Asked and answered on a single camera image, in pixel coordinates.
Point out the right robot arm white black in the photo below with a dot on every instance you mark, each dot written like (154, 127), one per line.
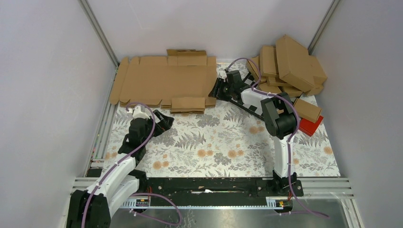
(281, 122)

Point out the floral patterned table mat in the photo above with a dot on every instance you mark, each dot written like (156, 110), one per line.
(224, 141)

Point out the large folded cardboard box top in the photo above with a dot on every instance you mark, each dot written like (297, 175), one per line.
(294, 67)

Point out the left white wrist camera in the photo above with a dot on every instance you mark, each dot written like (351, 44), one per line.
(138, 112)

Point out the black white checkerboard panel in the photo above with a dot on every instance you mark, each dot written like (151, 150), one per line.
(251, 101)

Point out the aluminium frame rail front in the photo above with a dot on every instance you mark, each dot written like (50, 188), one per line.
(313, 188)

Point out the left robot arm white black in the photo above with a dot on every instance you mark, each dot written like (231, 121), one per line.
(95, 206)

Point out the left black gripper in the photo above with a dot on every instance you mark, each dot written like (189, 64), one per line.
(164, 124)

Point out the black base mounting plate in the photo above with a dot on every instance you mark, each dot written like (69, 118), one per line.
(215, 192)

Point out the stack of flat cardboard blanks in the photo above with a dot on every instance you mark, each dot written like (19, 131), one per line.
(176, 105)

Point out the folded cardboard box beside red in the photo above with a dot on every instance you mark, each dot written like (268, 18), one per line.
(307, 110)

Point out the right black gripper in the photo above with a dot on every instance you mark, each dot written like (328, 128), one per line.
(219, 84)

